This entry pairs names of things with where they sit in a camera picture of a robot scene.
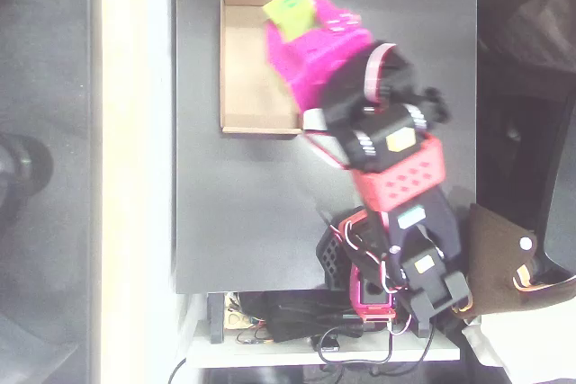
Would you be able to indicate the magenta gripper, yellow patch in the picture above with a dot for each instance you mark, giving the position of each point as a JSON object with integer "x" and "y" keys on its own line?
{"x": 292, "y": 57}

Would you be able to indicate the green cube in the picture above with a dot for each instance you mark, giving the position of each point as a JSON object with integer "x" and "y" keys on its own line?
{"x": 290, "y": 11}

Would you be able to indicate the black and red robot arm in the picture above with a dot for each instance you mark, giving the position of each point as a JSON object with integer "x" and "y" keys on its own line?
{"x": 400, "y": 177}

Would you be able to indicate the black perforated arm base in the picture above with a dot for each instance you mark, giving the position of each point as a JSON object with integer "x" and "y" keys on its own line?
{"x": 330, "y": 253}

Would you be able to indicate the cardboard box tray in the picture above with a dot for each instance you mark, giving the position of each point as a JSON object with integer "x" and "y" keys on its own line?
{"x": 245, "y": 83}

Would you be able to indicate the grey-brown cloth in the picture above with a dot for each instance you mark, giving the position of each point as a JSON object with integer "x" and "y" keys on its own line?
{"x": 540, "y": 29}

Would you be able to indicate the light wooden tag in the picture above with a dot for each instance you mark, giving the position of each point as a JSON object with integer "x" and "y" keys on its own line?
{"x": 235, "y": 318}

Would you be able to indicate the brown felt bag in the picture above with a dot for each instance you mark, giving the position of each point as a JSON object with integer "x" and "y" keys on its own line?
{"x": 495, "y": 262}

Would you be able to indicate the small circuit board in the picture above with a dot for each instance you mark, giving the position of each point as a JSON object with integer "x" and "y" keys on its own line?
{"x": 254, "y": 339}

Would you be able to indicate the black plug connector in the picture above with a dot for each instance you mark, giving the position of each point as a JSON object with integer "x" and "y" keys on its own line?
{"x": 327, "y": 343}

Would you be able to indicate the white shelf board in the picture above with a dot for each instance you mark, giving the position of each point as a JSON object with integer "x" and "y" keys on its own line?
{"x": 270, "y": 352}

